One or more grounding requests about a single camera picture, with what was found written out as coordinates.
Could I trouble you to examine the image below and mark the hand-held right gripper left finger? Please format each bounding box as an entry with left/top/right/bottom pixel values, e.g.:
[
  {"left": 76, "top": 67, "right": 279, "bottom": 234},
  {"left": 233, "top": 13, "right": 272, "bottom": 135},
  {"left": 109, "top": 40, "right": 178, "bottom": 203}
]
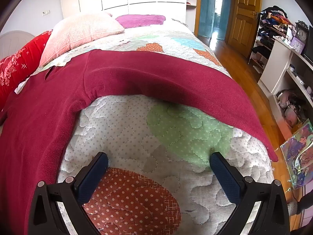
[{"left": 28, "top": 152, "right": 109, "bottom": 235}]

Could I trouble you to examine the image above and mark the black monitor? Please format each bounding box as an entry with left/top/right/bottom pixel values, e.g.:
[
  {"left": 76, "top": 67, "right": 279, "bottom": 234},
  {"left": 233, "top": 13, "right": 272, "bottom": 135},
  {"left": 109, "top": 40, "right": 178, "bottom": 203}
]
[{"left": 303, "top": 24, "right": 313, "bottom": 64}]

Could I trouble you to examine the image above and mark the white shelf unit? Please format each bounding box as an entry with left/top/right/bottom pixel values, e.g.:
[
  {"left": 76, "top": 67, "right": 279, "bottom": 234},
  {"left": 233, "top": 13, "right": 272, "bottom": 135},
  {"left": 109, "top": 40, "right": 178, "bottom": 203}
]
[{"left": 258, "top": 38, "right": 313, "bottom": 142}]

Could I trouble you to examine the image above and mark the rack full of clothes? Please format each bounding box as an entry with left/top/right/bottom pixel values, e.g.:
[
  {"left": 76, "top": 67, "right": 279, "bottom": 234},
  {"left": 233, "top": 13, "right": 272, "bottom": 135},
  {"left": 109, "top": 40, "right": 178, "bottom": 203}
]
[{"left": 248, "top": 5, "right": 296, "bottom": 75}]

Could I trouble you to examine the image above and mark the blue door curtain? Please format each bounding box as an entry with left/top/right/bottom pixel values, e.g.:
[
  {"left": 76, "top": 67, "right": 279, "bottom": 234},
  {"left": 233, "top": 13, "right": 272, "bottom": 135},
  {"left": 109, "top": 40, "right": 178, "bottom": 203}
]
[{"left": 194, "top": 0, "right": 233, "bottom": 41}]

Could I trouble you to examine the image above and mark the red patterned pillow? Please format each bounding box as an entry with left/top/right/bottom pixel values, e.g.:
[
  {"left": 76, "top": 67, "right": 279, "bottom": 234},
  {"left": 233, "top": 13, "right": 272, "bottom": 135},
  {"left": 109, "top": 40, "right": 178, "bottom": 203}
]
[{"left": 0, "top": 29, "right": 53, "bottom": 110}]

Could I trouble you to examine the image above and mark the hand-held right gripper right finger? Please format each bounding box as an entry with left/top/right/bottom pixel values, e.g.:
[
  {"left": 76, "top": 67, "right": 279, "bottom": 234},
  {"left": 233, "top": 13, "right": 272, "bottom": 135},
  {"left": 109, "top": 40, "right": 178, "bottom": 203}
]
[{"left": 210, "top": 152, "right": 291, "bottom": 235}]

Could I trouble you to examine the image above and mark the purple clock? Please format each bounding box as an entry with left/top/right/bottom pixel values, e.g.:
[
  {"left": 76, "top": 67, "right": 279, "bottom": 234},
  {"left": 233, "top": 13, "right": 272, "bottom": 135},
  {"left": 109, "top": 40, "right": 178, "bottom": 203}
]
[{"left": 290, "top": 37, "right": 306, "bottom": 53}]

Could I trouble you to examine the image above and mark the black ornate clock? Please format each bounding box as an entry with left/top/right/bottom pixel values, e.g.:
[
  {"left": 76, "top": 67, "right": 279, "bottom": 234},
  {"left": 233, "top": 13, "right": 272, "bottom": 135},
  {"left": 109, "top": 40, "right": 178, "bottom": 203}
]
[{"left": 295, "top": 20, "right": 309, "bottom": 42}]

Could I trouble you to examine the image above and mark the purple towel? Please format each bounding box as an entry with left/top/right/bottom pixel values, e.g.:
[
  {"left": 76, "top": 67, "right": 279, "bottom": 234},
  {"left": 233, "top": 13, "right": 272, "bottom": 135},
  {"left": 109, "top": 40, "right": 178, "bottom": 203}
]
[{"left": 115, "top": 14, "right": 167, "bottom": 29}]

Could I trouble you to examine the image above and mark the pink waffle pillow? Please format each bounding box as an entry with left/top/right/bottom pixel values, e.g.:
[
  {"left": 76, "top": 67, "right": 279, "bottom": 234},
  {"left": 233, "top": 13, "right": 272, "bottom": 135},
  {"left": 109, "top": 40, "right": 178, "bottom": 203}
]
[{"left": 39, "top": 12, "right": 125, "bottom": 66}]

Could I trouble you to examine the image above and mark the dark red sweater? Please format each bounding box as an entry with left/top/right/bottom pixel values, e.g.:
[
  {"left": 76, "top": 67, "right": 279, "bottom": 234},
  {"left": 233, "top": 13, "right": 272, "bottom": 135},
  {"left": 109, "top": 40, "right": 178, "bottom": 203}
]
[{"left": 0, "top": 49, "right": 279, "bottom": 235}]

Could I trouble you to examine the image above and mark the wooden door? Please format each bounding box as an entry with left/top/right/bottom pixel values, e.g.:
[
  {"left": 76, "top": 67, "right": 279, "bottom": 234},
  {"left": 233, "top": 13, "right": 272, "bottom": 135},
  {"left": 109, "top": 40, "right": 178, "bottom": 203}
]
[{"left": 225, "top": 0, "right": 263, "bottom": 59}]

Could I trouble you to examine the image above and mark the patchwork quilted bedspread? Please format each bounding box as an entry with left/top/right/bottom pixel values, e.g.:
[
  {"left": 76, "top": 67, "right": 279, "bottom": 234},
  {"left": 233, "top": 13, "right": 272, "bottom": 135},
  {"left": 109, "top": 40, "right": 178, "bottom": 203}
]
[{"left": 32, "top": 18, "right": 274, "bottom": 235}]

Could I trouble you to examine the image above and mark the iridescent plastic bag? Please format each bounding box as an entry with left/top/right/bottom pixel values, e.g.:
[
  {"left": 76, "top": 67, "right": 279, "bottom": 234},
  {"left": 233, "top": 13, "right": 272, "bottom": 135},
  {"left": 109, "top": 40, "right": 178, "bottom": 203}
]
[{"left": 280, "top": 119, "right": 313, "bottom": 190}]

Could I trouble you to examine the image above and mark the beige headboard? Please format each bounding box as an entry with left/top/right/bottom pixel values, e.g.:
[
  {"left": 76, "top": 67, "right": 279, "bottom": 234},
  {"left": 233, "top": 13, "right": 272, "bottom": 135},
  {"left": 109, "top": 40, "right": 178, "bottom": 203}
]
[{"left": 0, "top": 30, "right": 35, "bottom": 60}]

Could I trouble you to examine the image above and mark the dark cloth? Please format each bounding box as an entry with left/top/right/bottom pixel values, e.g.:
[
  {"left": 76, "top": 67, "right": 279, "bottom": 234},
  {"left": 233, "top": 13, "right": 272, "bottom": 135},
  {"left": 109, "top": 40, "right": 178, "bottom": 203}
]
[{"left": 295, "top": 192, "right": 313, "bottom": 216}]

